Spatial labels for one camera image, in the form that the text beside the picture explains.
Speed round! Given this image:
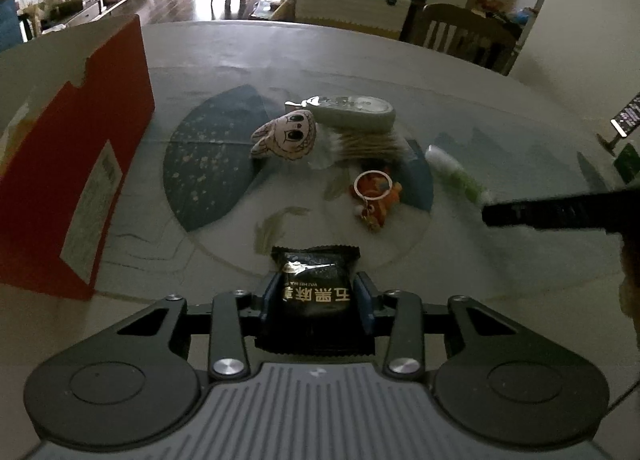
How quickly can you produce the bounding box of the black snack packet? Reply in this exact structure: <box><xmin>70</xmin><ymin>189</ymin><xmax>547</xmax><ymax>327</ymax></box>
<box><xmin>255</xmin><ymin>245</ymin><xmax>375</xmax><ymax>357</ymax></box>

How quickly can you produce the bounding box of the phone on stand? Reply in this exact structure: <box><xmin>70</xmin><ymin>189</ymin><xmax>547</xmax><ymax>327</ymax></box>
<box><xmin>596</xmin><ymin>93</ymin><xmax>640</xmax><ymax>156</ymax></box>

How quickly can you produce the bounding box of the white green tube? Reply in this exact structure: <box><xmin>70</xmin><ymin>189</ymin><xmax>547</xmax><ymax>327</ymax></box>
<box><xmin>424</xmin><ymin>145</ymin><xmax>495</xmax><ymax>208</ymax></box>

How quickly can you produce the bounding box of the cotton swabs bundle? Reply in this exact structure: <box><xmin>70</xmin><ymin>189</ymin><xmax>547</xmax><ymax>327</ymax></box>
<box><xmin>326</xmin><ymin>130</ymin><xmax>410</xmax><ymax>161</ymax></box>

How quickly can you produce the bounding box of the pink bunny face plush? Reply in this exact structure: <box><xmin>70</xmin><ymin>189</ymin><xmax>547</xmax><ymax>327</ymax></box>
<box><xmin>250</xmin><ymin>109</ymin><xmax>317</xmax><ymax>160</ymax></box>

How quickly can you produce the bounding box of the grey ceramic dish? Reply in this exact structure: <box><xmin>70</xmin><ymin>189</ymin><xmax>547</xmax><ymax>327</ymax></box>
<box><xmin>284</xmin><ymin>95</ymin><xmax>396</xmax><ymax>133</ymax></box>

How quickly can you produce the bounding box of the wooden dining chair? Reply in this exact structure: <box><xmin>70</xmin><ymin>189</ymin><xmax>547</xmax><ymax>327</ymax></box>
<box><xmin>410</xmin><ymin>3</ymin><xmax>516</xmax><ymax>75</ymax></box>

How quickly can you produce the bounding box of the red cardboard box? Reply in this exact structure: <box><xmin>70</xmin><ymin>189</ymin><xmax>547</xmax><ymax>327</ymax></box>
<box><xmin>1</xmin><ymin>15</ymin><xmax>155</xmax><ymax>300</ymax></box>

